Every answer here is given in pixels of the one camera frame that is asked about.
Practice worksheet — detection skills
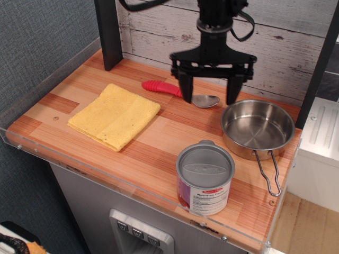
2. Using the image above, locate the yellow folded cloth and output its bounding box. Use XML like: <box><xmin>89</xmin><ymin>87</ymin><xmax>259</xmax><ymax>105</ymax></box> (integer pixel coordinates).
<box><xmin>67</xmin><ymin>84</ymin><xmax>161</xmax><ymax>152</ymax></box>

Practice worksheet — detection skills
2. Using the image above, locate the grey toy fridge cabinet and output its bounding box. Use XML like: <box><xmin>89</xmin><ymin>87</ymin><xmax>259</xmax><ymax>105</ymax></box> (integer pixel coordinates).
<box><xmin>51</xmin><ymin>164</ymin><xmax>244</xmax><ymax>253</ymax></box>

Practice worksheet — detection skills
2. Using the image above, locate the red-handled metal spoon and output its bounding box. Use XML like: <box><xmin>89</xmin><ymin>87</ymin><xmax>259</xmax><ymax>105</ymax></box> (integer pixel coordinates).
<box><xmin>141</xmin><ymin>80</ymin><xmax>220</xmax><ymax>108</ymax></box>

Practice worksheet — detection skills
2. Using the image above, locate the black left vertical post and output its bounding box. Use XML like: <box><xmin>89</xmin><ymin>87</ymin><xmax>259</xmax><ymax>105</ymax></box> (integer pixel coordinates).
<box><xmin>94</xmin><ymin>0</ymin><xmax>123</xmax><ymax>71</ymax></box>

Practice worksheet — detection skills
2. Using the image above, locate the clear acrylic table guard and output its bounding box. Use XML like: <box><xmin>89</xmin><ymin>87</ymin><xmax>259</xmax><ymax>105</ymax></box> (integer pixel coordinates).
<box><xmin>0</xmin><ymin>42</ymin><xmax>302</xmax><ymax>252</ymax></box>

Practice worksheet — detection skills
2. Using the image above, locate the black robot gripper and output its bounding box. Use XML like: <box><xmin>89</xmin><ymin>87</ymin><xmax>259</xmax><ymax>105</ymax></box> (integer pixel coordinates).
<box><xmin>170</xmin><ymin>26</ymin><xmax>257</xmax><ymax>105</ymax></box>

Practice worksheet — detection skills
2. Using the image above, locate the black right vertical post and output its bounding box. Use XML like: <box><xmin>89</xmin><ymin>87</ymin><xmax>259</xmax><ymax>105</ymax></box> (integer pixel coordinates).
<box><xmin>296</xmin><ymin>3</ymin><xmax>338</xmax><ymax>129</ymax></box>

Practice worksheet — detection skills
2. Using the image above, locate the white side cabinet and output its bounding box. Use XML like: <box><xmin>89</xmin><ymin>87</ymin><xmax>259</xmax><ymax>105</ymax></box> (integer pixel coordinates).
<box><xmin>287</xmin><ymin>97</ymin><xmax>338</xmax><ymax>212</ymax></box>

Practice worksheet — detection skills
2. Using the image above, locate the orange plush object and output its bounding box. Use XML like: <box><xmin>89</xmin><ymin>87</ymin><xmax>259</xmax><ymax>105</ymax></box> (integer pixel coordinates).
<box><xmin>23</xmin><ymin>242</ymin><xmax>48</xmax><ymax>254</ymax></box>

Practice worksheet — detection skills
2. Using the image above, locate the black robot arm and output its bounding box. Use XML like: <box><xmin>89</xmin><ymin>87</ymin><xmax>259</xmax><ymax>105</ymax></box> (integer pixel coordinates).
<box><xmin>170</xmin><ymin>1</ymin><xmax>257</xmax><ymax>105</ymax></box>

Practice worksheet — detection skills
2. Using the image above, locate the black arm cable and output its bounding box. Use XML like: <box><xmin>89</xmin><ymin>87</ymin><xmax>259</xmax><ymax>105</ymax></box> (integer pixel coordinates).
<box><xmin>229</xmin><ymin>9</ymin><xmax>256</xmax><ymax>42</ymax></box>

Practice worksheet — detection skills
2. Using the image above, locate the toy food can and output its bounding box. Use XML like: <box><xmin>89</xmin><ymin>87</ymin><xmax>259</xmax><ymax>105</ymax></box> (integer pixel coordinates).
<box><xmin>176</xmin><ymin>140</ymin><xmax>235</xmax><ymax>216</ymax></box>

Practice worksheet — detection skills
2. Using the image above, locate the small stainless steel pot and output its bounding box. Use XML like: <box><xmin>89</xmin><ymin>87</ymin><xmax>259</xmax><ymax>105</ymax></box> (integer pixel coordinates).
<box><xmin>220</xmin><ymin>99</ymin><xmax>296</xmax><ymax>197</ymax></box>

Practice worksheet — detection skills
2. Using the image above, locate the black vertical post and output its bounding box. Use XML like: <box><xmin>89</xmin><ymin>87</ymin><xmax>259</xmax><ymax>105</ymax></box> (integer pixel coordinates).
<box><xmin>94</xmin><ymin>0</ymin><xmax>123</xmax><ymax>71</ymax></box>
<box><xmin>296</xmin><ymin>3</ymin><xmax>338</xmax><ymax>129</ymax></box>

